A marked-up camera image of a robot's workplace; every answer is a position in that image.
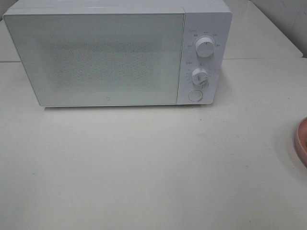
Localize round white door button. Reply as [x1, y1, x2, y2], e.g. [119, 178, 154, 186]
[189, 90, 203, 102]

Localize white microwave door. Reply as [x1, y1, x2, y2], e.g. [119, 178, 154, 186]
[5, 14, 184, 107]

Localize pink plate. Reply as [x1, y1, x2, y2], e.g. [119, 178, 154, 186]
[294, 118, 307, 158]

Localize upper white power knob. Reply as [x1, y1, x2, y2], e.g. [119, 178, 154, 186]
[195, 36, 215, 58]

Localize white microwave oven body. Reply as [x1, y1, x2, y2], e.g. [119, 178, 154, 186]
[3, 0, 232, 106]

